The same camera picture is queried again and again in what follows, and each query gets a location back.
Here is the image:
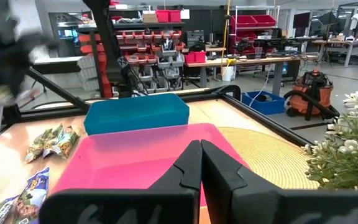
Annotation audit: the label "green wrapper granola bar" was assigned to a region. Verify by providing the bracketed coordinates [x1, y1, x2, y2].
[24, 123, 64, 165]
[43, 125, 80, 161]

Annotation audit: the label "blue floor bin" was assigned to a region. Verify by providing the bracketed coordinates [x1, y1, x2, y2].
[241, 90, 287, 116]

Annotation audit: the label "black aluminium table frame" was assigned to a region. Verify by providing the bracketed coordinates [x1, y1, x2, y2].
[0, 67, 311, 147]

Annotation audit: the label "white cable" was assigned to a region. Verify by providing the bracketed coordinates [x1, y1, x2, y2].
[249, 60, 275, 108]

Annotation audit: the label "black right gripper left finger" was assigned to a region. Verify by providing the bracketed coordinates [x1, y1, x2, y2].
[147, 139, 203, 190]

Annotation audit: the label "orange shop vacuum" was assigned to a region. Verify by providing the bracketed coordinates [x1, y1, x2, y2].
[283, 68, 341, 121]

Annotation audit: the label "teal plastic bin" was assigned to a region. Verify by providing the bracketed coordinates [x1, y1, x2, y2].
[83, 93, 190, 136]

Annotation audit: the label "red plastic tray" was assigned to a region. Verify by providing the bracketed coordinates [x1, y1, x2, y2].
[50, 123, 250, 208]

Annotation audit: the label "yellow plastic tray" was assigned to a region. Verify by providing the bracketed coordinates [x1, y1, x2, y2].
[199, 205, 211, 224]

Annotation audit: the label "metal wire rack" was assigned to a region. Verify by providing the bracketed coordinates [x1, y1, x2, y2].
[228, 4, 281, 57]

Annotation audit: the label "artificial white-flowered plant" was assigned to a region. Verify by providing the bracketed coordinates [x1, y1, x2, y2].
[301, 91, 358, 191]

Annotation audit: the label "orange stacked bins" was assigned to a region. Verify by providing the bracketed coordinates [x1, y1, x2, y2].
[78, 32, 114, 99]

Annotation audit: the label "small red bench bin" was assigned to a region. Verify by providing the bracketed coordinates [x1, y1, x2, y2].
[185, 51, 207, 64]

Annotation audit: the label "white bucket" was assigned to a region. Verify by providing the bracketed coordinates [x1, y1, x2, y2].
[221, 64, 237, 82]

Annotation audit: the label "yellow hanging cable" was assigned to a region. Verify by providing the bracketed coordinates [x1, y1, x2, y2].
[219, 0, 232, 75]

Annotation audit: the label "black monitor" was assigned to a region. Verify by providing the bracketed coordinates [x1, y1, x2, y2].
[292, 12, 311, 29]

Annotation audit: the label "small parts bin rack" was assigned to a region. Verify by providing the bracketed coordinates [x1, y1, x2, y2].
[113, 21, 186, 94]

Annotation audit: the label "light wooden desk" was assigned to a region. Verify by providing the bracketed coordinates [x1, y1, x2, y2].
[311, 39, 358, 68]

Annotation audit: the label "white stacked bins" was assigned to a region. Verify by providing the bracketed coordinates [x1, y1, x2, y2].
[76, 55, 101, 91]

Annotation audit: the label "wooden workbench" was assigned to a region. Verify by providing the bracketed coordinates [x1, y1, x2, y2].
[183, 54, 319, 97]

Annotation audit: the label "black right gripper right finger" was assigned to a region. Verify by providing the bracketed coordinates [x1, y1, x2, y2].
[200, 139, 281, 224]

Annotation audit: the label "round yellow woven placemat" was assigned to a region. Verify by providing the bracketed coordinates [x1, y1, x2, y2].
[218, 126, 319, 190]

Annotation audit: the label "red storage bin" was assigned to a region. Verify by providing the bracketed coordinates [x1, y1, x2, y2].
[252, 14, 278, 27]
[230, 14, 259, 28]

